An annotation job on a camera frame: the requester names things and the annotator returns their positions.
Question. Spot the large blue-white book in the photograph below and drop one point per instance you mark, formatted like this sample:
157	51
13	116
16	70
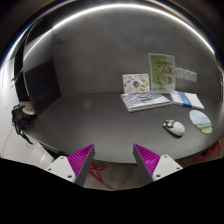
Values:
143	101

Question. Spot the white wall outlet plates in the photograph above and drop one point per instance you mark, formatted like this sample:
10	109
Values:
186	74

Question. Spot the black monitor panel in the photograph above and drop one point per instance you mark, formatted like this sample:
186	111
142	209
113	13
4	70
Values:
42	86

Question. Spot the round landscape mouse pad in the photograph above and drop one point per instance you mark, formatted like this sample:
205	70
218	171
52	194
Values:
201	121

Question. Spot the black backpack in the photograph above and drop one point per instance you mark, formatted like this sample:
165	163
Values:
20	121

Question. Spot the white computer mouse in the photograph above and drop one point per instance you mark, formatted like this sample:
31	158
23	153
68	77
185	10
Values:
174	127

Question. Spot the white sticker sheet card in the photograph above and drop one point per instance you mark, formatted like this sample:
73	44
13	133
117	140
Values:
136	83

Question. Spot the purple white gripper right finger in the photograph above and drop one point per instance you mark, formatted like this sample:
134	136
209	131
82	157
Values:
153	166

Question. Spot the white blue booklet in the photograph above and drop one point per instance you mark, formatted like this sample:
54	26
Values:
189	100

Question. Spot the beige hat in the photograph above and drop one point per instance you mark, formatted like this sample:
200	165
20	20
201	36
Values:
27	108

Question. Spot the red table frame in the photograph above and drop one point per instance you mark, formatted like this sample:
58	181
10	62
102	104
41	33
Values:
95	172

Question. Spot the green standing poster card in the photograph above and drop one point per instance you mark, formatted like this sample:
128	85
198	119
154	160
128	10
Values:
162	72

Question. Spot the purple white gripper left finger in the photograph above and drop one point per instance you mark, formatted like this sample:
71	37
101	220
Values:
75	167

